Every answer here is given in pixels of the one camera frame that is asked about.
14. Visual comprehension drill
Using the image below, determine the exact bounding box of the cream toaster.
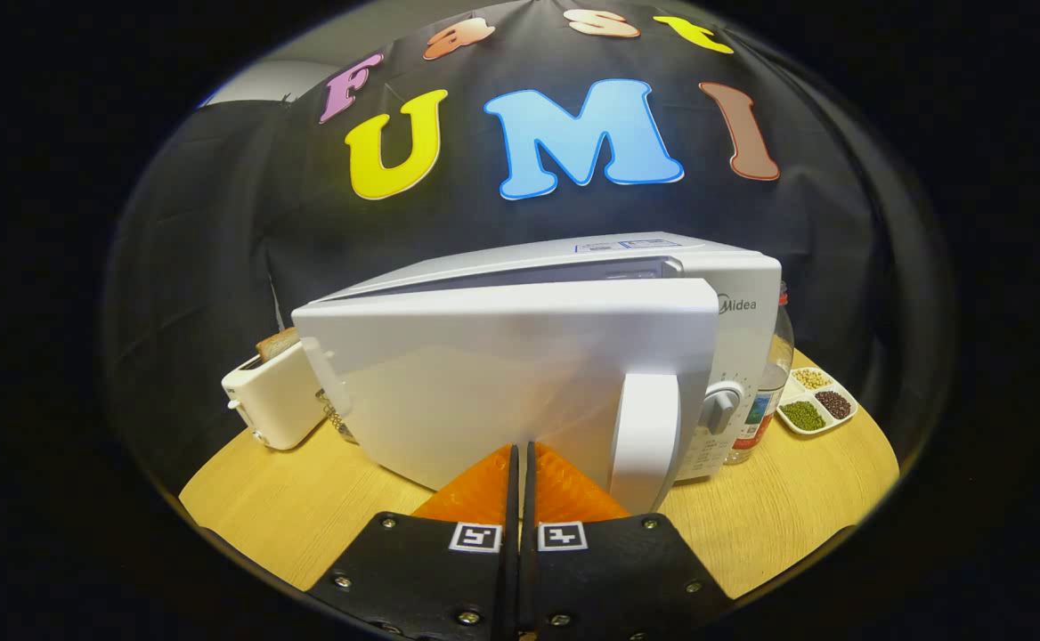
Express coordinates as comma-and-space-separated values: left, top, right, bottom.
222, 338, 329, 450

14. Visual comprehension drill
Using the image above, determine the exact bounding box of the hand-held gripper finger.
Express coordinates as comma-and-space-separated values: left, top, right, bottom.
520, 442, 735, 641
306, 443, 521, 641

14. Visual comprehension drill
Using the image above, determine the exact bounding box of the divided dish of beans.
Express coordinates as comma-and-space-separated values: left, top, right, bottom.
776, 365, 859, 435

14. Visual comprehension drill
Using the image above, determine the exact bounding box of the white microwave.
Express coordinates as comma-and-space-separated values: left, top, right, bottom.
291, 231, 784, 517

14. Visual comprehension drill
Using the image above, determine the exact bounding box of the wire mesh basket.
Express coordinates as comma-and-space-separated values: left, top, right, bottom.
320, 392, 361, 444

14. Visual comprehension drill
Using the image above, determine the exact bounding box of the toast slice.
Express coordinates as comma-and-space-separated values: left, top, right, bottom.
256, 327, 300, 361

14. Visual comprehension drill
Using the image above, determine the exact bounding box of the clear water bottle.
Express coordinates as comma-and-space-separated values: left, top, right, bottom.
723, 283, 795, 466

